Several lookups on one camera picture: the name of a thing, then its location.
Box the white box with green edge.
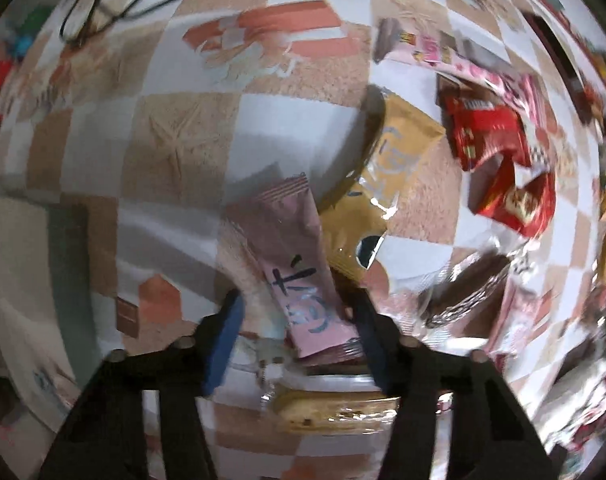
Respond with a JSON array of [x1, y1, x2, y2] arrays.
[[0, 197, 91, 431]]

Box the black cable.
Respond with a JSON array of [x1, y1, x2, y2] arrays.
[[58, 0, 294, 43]]

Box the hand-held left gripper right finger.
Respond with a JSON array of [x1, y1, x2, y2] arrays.
[[333, 280, 569, 480]]

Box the pink printed snack bag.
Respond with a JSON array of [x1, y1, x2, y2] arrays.
[[373, 17, 554, 171]]

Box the pale pink printed snack packet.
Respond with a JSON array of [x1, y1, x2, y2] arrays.
[[488, 280, 539, 371]]

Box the checkered printed tablecloth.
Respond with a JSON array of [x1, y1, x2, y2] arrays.
[[0, 0, 606, 480]]

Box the red snack packet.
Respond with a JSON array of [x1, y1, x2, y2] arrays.
[[470, 157, 556, 238], [440, 95, 534, 171]]

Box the clear wrapped cookie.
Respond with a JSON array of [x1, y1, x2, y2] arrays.
[[260, 375, 404, 436]]

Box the gold snack packet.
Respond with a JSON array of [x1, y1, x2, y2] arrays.
[[315, 92, 446, 286]]

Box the pile of assorted snack packets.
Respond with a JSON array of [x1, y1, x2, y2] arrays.
[[523, 0, 606, 480]]

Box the clear wrapped chocolate snack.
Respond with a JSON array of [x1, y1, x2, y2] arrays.
[[418, 250, 514, 331]]

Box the green plastic object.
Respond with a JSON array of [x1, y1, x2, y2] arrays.
[[13, 5, 54, 56]]

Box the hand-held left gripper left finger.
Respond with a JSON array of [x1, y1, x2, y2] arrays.
[[38, 287, 246, 480]]

